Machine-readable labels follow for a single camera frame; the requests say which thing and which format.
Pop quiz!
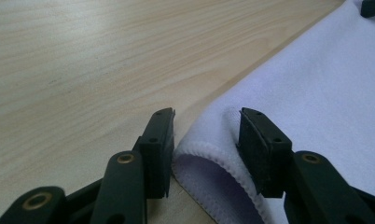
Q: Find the white cloth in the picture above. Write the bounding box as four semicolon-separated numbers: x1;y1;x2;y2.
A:
171;0;375;224

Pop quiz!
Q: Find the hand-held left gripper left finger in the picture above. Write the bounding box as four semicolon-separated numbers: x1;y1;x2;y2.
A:
90;107;176;224

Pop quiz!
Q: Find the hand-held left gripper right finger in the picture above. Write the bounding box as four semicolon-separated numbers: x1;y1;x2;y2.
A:
236;107;375;224

